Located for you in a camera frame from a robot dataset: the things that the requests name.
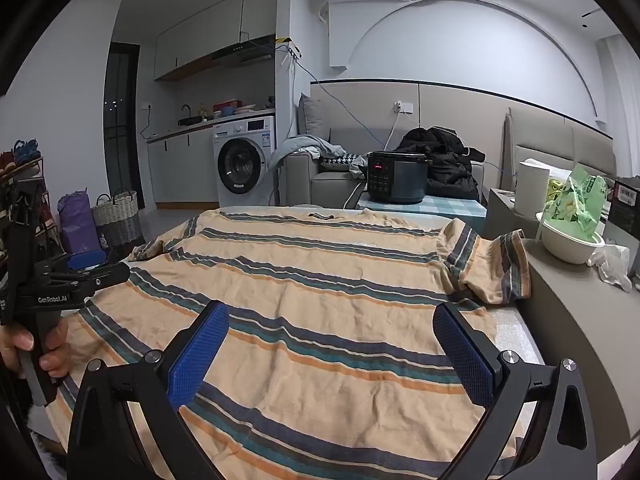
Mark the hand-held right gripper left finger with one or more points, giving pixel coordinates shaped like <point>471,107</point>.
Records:
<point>200,350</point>

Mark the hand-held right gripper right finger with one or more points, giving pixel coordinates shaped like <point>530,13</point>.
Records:
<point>467,355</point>

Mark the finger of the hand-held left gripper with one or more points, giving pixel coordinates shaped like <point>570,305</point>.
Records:
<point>87,260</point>
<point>100,280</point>

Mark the striped beige shirt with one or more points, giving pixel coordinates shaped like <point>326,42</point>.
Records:
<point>320,300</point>

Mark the person's left hand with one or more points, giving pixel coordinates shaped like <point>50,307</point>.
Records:
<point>10,345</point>

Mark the purple bag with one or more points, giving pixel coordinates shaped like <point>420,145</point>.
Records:
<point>77,225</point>

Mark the woven basket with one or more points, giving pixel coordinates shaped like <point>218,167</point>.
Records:
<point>117,220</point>

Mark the wooden shoe rack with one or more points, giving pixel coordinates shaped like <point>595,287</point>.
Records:
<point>47,220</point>

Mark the plaid bed sheet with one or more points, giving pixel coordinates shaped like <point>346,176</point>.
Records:
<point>520,330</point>

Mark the grey side cabinet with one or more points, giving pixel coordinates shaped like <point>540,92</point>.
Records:
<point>575,320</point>

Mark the group of assorted shoes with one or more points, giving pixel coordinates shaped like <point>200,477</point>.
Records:
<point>25,151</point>

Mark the white kitchen base cabinets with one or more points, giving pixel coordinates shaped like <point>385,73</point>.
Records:
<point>180,165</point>

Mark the white bowl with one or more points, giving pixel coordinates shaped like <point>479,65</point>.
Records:
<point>565,250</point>

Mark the blue plaid tablecloth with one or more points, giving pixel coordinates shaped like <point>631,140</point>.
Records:
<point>450,210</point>

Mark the dark glass door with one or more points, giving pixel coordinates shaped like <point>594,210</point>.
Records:
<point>120,110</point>

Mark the white crumpled tissue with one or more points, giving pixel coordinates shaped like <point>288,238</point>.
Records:
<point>612,265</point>

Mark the green plastic bag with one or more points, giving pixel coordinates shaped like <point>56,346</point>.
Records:
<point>575,205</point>

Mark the black pressure cooker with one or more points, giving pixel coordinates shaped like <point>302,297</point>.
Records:
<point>405,180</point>

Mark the black jacket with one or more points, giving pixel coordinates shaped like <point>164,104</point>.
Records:
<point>450,160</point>

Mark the white washing machine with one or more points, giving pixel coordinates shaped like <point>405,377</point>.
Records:
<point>245,132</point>

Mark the red plastic basin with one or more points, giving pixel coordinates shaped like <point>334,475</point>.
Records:
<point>225,111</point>

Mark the grey sofa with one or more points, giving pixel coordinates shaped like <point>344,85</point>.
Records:
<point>330,185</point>

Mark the black box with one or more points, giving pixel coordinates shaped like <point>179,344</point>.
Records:
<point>627,205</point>

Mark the grey-blue crumpled cloth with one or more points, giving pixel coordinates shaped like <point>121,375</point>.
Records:
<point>300,145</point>

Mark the beige padded headboard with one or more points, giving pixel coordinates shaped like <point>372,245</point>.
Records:
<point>565,145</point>

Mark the houndstooth cushion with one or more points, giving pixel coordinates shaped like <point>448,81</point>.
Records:
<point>340,160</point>

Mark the range hood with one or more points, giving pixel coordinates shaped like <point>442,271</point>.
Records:
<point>240,52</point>

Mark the grey pillow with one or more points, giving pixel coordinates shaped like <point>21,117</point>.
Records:
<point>312,115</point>

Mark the white router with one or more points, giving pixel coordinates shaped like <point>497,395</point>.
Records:
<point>290,51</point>

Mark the white wall cabinets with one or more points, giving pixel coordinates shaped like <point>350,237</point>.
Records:
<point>200,40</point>

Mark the white wall socket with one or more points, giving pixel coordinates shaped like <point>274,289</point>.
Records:
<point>403,106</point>

